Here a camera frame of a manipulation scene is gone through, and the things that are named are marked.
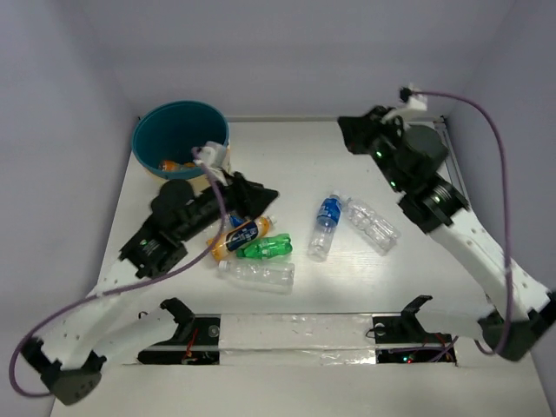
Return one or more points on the blue label clear bottle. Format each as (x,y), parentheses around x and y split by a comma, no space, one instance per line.
(326,223)

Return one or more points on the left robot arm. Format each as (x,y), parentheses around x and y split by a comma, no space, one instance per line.
(71,357)

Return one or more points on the teal and cream bin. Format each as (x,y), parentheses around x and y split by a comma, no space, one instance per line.
(170,131)

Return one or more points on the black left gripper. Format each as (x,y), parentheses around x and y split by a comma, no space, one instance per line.
(237,196)

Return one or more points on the clear bottle white cap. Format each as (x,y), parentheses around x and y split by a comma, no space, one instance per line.
(263,276)

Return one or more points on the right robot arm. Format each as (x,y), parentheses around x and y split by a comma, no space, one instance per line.
(521,309)

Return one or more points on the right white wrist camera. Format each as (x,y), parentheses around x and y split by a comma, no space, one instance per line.
(412,104)

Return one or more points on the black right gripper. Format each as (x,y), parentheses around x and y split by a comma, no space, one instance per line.
(356,129)

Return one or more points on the small blue label bottle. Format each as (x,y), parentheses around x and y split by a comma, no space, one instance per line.
(236,221)

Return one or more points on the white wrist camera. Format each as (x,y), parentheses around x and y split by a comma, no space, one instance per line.
(213,154)
(412,104)

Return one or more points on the large clear ribbed bottle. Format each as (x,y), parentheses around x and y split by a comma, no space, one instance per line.
(377,231)

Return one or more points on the silver taped front rail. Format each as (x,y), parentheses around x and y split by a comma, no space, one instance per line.
(300,340)

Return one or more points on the orange label tea bottle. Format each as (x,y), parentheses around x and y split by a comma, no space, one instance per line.
(171,166)

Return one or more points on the green plastic bottle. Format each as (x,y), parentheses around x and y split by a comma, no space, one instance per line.
(267,248)

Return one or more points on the orange bottle dark label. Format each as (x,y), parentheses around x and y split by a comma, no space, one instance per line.
(240,236)

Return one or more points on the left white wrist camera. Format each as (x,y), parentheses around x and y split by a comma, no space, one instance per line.
(213,154)

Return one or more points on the aluminium side rail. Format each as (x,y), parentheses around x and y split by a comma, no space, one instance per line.
(451,163)

